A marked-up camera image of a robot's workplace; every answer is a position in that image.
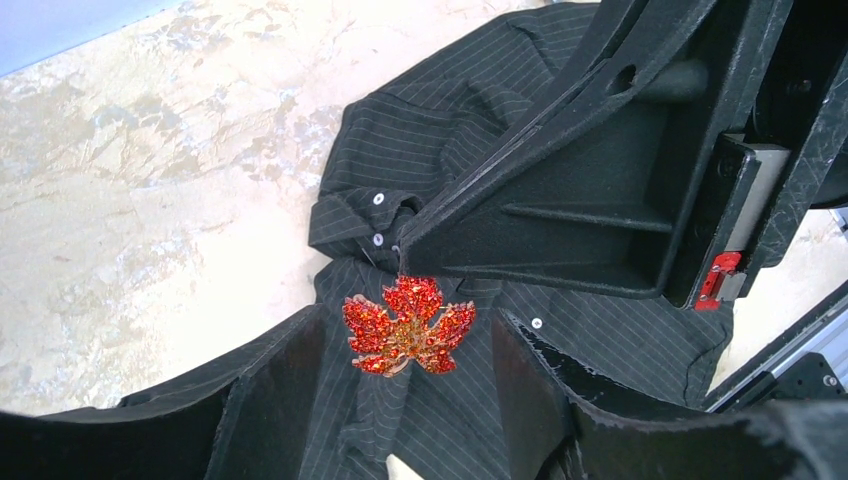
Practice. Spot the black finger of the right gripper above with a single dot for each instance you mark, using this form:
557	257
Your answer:
591	189

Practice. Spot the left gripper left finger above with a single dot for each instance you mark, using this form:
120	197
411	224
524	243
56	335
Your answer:
242	415

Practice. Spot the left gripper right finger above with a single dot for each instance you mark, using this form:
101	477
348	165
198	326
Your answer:
562	420

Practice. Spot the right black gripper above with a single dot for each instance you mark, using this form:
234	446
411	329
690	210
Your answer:
788	158

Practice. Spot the orange maple leaf brooch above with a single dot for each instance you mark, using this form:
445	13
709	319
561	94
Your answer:
414	325

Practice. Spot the black pinstriped shirt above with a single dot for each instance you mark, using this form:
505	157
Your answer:
396	150

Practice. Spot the aluminium rail frame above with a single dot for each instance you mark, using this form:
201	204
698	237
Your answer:
808	361

